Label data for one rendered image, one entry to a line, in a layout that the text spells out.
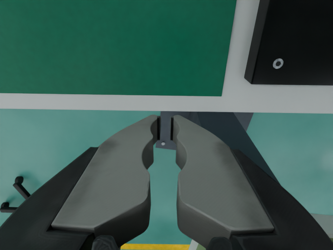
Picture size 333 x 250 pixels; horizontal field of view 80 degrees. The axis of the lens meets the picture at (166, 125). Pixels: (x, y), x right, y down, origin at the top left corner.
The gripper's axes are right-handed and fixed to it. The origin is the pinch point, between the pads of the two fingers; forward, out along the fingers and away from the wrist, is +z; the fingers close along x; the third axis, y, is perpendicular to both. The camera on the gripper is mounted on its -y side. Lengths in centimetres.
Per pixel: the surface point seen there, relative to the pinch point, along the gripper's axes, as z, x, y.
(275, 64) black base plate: 7.2, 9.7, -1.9
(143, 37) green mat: 9.2, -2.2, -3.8
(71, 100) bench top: 9.5, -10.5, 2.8
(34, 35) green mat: 9.3, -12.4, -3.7
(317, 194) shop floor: 84, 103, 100
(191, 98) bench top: 9.5, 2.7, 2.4
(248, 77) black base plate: 8.3, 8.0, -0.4
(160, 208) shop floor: 84, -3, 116
